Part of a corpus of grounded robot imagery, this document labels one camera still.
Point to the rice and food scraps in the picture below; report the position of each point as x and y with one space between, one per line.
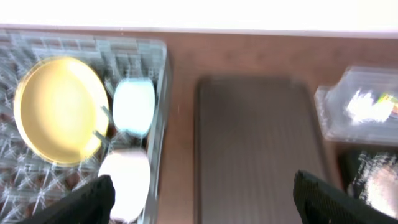
376 181

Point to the clear plastic waste bin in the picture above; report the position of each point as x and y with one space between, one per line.
331 102

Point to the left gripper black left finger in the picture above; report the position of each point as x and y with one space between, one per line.
90 204

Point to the yellow plate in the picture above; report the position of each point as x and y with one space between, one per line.
60 110

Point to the pink bowl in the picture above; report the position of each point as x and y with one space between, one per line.
129 170

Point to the dark brown serving tray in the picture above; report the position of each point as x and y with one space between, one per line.
252 134

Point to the light blue bowl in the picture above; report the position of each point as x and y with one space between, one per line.
134 106

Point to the green orange snack wrapper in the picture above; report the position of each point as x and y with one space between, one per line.
388 104

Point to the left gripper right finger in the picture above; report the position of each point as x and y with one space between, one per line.
319 203

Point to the crumpled white tissue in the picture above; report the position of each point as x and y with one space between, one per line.
363 108

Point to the black tray bin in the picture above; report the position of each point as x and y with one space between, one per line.
349 165

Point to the grey plastic dish rack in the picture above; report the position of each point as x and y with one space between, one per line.
30 184

